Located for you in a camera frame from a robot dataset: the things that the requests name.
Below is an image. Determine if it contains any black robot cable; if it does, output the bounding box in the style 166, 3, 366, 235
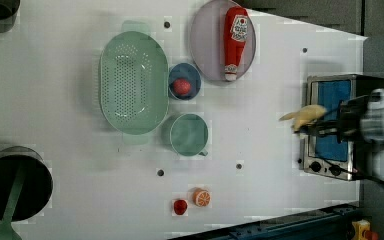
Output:
319, 156, 384, 201

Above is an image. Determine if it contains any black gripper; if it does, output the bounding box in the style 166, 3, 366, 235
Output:
297, 95, 369, 143

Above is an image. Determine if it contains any black toaster oven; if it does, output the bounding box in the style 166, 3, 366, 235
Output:
299, 74, 384, 181

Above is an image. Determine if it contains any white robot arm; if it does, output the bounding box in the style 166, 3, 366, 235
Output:
292, 89, 384, 180

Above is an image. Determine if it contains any green mug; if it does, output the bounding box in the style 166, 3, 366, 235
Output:
168, 114, 209, 157

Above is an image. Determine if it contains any red ball in bowl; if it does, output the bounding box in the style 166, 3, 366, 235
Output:
172, 78, 191, 96

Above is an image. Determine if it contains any green perforated colander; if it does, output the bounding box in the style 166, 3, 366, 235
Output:
99, 20, 169, 137

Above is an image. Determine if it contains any grey round plate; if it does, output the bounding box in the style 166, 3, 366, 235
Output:
189, 0, 256, 81

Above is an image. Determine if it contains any black utensil holder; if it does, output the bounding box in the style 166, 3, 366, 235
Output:
0, 146, 53, 222

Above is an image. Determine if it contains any small red toy fruit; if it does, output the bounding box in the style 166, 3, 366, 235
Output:
173, 199, 188, 215

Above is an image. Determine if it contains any orange slice toy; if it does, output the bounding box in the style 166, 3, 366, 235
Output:
192, 188, 211, 207

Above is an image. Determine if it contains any blue bowl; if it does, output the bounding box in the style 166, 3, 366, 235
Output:
168, 63, 201, 100

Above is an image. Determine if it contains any yellow red emergency button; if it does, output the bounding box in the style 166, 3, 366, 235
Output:
352, 220, 379, 240

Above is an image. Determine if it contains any yellow plush banana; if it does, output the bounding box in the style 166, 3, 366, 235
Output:
280, 105, 327, 132

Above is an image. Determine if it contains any red plush ketchup bottle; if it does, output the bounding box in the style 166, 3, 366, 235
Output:
223, 6, 249, 81

